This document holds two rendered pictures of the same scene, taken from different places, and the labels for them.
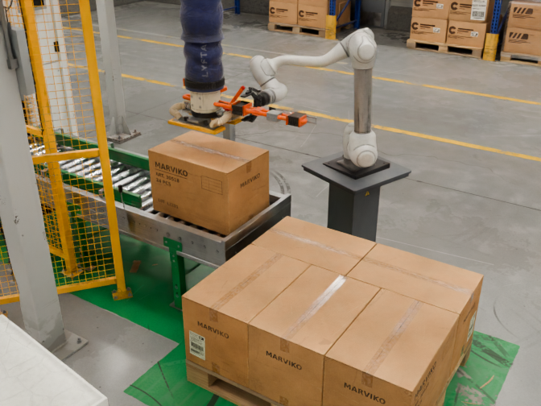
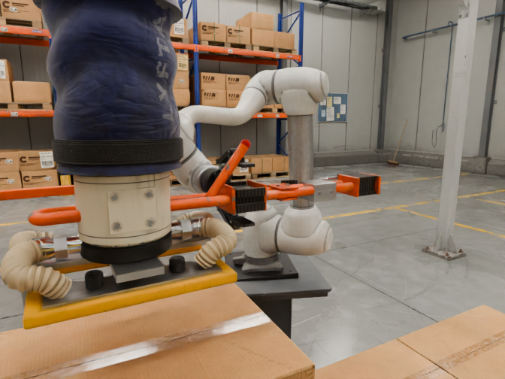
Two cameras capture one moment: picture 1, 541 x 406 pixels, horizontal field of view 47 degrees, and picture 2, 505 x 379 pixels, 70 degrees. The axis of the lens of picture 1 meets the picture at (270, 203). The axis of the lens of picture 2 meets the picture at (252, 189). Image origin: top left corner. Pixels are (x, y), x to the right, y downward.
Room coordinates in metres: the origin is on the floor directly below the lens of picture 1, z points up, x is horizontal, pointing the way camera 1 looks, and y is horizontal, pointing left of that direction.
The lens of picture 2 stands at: (2.88, 0.83, 1.41)
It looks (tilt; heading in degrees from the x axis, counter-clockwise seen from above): 11 degrees down; 300
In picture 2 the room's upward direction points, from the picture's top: straight up
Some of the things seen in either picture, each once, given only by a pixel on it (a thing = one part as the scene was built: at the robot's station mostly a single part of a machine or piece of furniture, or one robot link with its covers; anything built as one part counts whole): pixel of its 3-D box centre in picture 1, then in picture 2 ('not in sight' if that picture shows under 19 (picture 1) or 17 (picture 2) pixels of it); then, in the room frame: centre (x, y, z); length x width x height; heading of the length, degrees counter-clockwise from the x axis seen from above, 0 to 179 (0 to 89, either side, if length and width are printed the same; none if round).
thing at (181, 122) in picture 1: (196, 122); (138, 278); (3.34, 0.42, 1.14); 0.34 x 0.10 x 0.05; 58
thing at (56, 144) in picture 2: (204, 80); (121, 148); (3.43, 0.37, 1.36); 0.23 x 0.23 x 0.04
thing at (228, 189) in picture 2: (241, 108); (241, 195); (3.29, 0.16, 1.25); 0.10 x 0.08 x 0.06; 148
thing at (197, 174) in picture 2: (266, 97); (209, 180); (3.48, 0.02, 1.25); 0.09 x 0.06 x 0.09; 58
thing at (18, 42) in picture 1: (13, 60); not in sight; (2.86, 1.19, 1.62); 0.20 x 0.05 x 0.30; 57
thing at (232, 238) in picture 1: (258, 220); not in sight; (3.23, 0.07, 0.58); 0.70 x 0.03 x 0.06; 147
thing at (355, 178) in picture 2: (295, 119); (358, 184); (3.10, -0.13, 1.25); 0.08 x 0.07 x 0.05; 58
